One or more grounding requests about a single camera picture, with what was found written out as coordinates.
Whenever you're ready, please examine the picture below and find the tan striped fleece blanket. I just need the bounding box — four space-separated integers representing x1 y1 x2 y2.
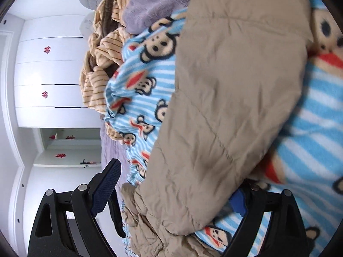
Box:
80 0 142 143

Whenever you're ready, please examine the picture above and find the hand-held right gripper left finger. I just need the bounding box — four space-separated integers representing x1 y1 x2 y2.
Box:
27 158 126 257

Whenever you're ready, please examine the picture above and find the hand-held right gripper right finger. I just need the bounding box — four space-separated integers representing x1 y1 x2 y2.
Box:
222 181 317 257

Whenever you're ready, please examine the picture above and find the purple fleece blanket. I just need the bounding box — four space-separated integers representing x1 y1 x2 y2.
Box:
122 0 200 35

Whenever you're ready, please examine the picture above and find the purple bed sheet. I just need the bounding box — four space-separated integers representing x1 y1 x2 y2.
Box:
100 115 132 193

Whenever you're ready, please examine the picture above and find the white wardrobe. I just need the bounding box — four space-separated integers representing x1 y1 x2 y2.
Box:
0 12 105 247

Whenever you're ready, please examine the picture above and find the tan puffer jacket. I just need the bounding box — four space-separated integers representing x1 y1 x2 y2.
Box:
120 0 314 257

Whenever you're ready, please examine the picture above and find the blue striped monkey printed blanket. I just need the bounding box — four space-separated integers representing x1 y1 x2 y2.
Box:
103 0 343 257

